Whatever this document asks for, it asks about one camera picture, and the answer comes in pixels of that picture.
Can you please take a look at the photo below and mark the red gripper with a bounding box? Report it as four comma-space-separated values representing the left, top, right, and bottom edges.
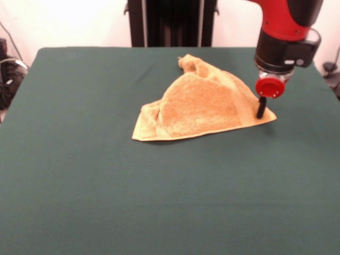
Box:
255, 76, 286, 118

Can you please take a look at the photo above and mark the tan terry towel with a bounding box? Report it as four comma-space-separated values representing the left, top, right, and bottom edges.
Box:
132, 54, 278, 142

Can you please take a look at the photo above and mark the black floor device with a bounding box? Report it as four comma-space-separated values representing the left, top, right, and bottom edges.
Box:
322, 61, 340, 100

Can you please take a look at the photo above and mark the dark green table cloth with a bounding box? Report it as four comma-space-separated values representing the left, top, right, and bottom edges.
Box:
0, 46, 340, 255

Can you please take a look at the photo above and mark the black equipment pile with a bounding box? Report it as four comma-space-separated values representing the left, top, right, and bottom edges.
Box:
0, 38, 29, 109

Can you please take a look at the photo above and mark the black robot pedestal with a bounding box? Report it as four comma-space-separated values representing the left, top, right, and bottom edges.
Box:
124, 0, 220, 48

